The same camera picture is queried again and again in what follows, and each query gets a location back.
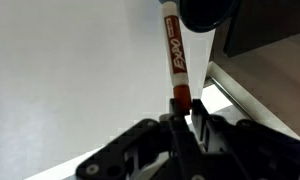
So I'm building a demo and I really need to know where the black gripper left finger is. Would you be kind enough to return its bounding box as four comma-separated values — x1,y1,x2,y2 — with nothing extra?
159,98,204,180

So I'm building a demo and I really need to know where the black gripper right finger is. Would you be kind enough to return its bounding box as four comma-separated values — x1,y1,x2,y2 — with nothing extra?
191,99,256,180

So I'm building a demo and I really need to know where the red Expo dry-erase marker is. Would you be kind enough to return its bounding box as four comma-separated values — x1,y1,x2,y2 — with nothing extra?
162,1,191,114

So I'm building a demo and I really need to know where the dark teal enamel mug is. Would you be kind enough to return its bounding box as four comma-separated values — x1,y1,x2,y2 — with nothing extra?
159,0,241,33

